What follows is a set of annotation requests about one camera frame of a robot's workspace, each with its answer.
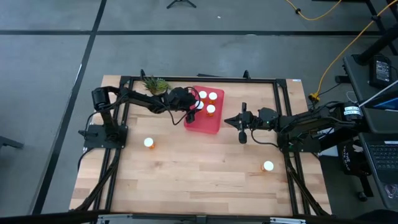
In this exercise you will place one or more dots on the orange pill bottle white cap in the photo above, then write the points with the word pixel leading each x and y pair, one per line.
pixel 268 165
pixel 148 142
pixel 202 94
pixel 213 96
pixel 199 105
pixel 211 108

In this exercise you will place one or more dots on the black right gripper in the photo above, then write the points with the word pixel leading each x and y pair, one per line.
pixel 264 119

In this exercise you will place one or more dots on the black laptop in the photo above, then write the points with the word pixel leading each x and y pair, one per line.
pixel 384 155

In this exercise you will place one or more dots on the grey furniture foot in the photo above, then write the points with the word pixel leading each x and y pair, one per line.
pixel 9 142

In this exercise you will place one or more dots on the black tripod legs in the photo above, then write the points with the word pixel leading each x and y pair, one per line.
pixel 181 2

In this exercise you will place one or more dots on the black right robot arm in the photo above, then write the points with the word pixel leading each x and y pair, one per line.
pixel 311 121

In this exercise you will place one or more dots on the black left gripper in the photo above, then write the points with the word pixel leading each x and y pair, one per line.
pixel 180 99

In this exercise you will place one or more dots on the black stand base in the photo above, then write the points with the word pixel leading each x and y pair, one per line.
pixel 379 43

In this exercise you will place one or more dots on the pink plastic basket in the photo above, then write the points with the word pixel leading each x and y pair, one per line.
pixel 208 126

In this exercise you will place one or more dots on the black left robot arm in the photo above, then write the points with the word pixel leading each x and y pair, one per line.
pixel 140 99

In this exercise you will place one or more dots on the small potted green plant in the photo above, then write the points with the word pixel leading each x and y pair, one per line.
pixel 155 84

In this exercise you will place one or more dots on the dark grey desk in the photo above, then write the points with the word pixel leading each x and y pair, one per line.
pixel 362 77

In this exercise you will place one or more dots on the black power adapter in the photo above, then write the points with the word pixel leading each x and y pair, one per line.
pixel 381 71

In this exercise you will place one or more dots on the black aluminium table frame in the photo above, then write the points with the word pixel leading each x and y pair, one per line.
pixel 248 79

